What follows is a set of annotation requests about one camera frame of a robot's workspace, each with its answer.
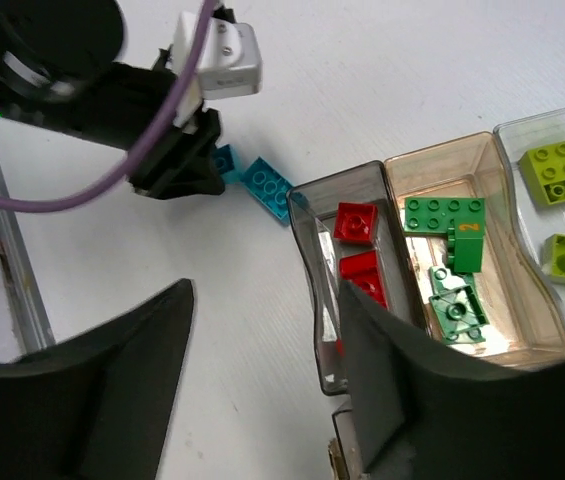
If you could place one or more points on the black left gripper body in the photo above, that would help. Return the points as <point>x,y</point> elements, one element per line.
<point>59,72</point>

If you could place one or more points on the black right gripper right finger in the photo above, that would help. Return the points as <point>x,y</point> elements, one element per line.
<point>422,410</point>

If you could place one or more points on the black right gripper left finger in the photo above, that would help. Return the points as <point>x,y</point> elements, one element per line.
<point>97,406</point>

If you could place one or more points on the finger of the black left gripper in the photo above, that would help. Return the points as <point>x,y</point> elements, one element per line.
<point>181,163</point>

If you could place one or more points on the blue small lego brick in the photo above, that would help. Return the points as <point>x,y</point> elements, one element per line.
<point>227,163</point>

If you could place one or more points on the blue long lego brick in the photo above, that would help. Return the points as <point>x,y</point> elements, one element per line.
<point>269,188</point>

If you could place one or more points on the red curved lego piece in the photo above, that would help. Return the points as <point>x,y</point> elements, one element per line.
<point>340,347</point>

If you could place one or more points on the green lego piece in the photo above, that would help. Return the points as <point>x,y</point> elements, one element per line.
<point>456,306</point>

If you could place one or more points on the red long lego brick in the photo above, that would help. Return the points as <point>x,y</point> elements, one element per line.
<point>363,270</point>

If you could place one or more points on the green small lego brick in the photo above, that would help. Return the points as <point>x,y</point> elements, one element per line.
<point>465,247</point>

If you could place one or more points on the small red lego brick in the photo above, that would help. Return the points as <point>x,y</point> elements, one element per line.
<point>356,223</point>

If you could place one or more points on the green long lego brick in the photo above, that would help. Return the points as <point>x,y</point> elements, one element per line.
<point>434,216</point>

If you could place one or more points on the lime sloped lego brick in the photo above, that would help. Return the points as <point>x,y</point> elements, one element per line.
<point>543,170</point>

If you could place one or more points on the orange wavy container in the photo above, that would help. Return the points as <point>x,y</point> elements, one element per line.
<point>481,294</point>

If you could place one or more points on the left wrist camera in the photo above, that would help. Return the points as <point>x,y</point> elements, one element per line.
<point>230,64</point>

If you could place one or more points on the aluminium table rail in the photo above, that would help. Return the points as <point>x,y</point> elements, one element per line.
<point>31,320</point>

